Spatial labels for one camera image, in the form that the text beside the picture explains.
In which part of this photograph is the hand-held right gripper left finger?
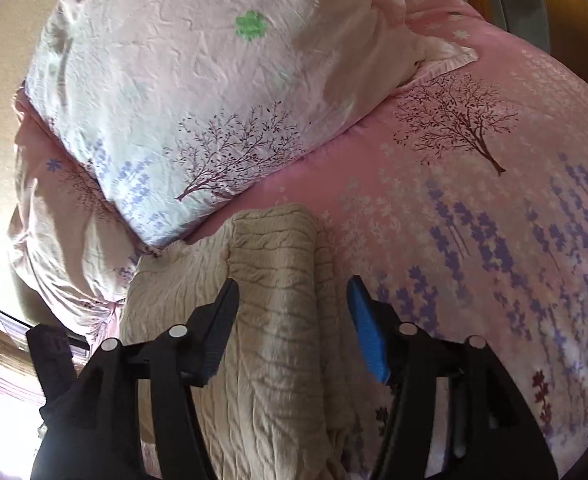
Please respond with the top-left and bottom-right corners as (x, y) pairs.
(29, 278), (241, 480)

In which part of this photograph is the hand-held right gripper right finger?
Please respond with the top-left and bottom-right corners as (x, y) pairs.
(347, 275), (560, 480)

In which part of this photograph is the beige cable knit sweater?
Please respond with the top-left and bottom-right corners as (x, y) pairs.
(119, 204), (389, 480)

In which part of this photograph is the pink floral pillow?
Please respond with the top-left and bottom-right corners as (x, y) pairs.
(6, 87), (149, 346)

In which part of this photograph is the pink floral bed sheet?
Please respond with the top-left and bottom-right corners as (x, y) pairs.
(14, 0), (588, 480)

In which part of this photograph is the floral pillow with tree print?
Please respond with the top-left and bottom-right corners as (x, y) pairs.
(24, 0), (477, 248)

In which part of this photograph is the wooden glass-panel cabinet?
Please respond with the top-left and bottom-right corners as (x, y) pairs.
(454, 0), (588, 86)

